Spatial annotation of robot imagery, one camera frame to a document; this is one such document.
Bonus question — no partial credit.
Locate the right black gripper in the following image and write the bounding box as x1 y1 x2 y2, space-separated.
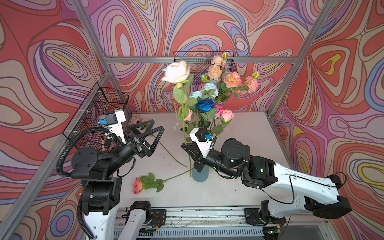
182 141 241 179

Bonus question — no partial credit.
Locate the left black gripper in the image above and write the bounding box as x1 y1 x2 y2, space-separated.
104 121 163 181

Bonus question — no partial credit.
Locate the pink bud rose stem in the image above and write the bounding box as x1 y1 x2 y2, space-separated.
184 109 193 132

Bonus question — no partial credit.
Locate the teal ceramic vase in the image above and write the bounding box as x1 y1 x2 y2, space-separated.
192 166 209 183

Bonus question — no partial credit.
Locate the blue artificial rose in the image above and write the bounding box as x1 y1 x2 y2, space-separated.
196 99 217 129

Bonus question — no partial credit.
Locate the magenta pink rose stem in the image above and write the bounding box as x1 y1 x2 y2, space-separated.
211 106 235 135

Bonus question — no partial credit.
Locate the pale blue white spray stem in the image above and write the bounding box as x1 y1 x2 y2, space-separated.
189 74 219 100

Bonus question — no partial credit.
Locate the large peach double rose stem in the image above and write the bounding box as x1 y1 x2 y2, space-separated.
215 72 260 104

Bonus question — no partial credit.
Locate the cream peach rose stem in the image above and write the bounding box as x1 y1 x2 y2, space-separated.
207 52 228 83

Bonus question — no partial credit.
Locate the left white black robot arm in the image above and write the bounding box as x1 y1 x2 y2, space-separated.
56 120 164 240

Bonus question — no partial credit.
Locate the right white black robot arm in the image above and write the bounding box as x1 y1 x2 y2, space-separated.
181 138 352 227

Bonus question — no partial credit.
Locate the silver tape roll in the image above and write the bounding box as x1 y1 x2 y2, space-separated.
97 115 107 125

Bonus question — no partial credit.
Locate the red pink rose on table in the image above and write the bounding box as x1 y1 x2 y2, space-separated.
133 169 192 195

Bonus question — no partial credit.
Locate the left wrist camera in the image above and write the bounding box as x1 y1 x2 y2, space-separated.
101 110 126 144

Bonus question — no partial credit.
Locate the black wire basket left wall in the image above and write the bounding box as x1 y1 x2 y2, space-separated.
63 83 131 152

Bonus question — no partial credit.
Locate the black wire basket wall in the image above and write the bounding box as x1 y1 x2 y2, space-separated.
173 51 225 91
63 83 131 152

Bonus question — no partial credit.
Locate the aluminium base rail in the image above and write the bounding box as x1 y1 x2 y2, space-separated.
80 205 331 240

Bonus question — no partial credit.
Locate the black wire basket back wall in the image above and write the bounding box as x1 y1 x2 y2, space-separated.
173 51 225 91

